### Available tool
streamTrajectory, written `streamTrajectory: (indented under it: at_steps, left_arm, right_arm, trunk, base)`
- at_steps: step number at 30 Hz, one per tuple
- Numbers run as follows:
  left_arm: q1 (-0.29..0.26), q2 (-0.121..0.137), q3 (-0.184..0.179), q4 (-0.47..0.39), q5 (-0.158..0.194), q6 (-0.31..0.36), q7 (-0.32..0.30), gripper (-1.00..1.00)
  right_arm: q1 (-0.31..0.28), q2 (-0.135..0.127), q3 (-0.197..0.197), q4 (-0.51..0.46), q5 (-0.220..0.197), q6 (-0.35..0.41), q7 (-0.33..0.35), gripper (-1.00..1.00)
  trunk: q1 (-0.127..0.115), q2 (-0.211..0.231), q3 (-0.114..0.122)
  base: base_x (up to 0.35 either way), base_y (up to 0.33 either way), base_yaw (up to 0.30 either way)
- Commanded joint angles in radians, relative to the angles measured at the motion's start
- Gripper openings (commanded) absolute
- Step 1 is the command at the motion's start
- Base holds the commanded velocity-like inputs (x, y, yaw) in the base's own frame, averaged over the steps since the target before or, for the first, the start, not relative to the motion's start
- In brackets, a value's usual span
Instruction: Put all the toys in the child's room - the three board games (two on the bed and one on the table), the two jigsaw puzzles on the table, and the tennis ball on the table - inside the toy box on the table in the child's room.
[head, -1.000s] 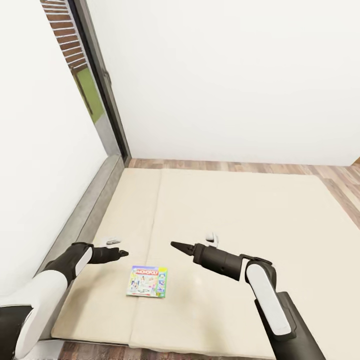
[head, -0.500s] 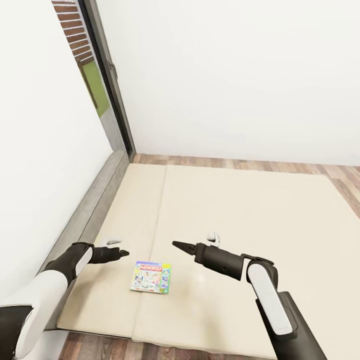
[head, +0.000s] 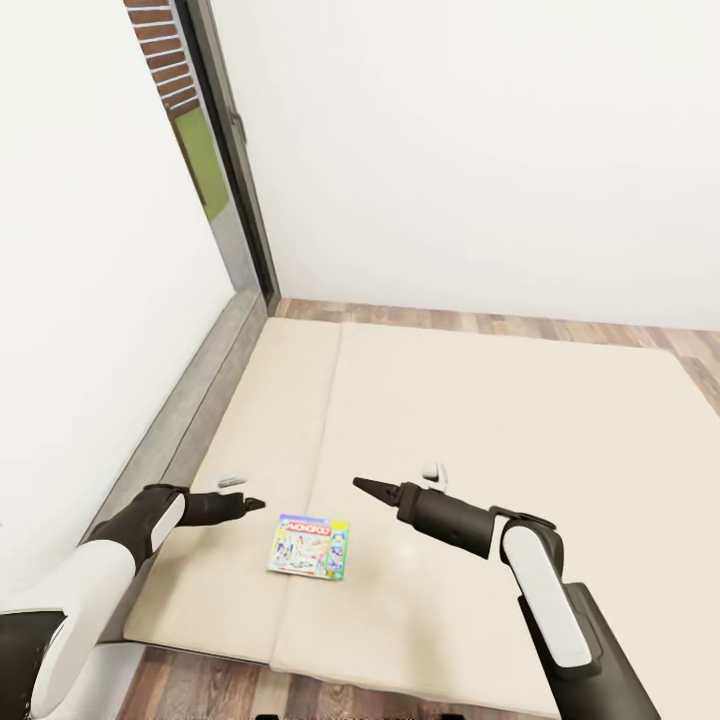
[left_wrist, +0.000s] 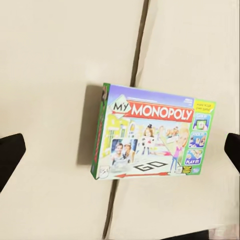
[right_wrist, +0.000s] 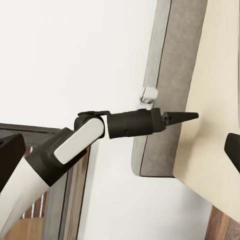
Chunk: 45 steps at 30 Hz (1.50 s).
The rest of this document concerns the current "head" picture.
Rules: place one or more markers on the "board game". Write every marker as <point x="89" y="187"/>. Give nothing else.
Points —
<point x="310" y="547"/>

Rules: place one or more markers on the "bed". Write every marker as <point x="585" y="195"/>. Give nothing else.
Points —
<point x="616" y="446"/>

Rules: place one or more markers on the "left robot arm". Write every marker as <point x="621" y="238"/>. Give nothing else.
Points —
<point x="48" y="628"/>

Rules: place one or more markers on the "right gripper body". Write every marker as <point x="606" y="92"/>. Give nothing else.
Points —
<point x="430" y="512"/>

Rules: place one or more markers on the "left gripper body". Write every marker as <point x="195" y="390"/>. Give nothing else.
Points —
<point x="222" y="507"/>

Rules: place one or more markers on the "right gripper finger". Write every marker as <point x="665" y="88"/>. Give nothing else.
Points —
<point x="388" y="493"/>

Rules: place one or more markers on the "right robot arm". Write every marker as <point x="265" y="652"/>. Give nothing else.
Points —
<point x="587" y="670"/>

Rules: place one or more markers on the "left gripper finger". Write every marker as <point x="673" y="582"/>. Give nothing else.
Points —
<point x="252" y="504"/>

